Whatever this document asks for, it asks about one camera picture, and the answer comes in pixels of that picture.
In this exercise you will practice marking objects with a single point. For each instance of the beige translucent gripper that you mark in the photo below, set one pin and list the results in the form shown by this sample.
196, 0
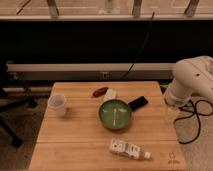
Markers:
172, 113

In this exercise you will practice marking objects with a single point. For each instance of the white ceramic cup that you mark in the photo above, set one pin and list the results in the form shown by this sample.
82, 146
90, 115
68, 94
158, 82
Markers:
57, 103

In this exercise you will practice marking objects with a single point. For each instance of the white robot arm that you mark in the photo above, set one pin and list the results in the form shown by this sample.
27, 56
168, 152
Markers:
191, 75

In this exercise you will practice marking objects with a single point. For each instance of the black rectangular device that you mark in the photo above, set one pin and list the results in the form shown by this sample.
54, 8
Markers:
137, 103

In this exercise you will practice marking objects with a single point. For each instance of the green bowl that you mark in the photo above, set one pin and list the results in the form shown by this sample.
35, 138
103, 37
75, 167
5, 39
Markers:
115, 114

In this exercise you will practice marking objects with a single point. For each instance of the white sponge block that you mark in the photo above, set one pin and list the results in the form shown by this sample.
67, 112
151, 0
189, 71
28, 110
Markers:
110, 94

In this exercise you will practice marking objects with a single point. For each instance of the plastic bottle with label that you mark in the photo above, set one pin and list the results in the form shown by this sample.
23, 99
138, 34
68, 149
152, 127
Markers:
129, 150

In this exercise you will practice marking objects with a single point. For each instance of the brown sausage toy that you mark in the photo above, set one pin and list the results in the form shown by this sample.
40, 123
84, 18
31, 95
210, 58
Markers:
100, 91

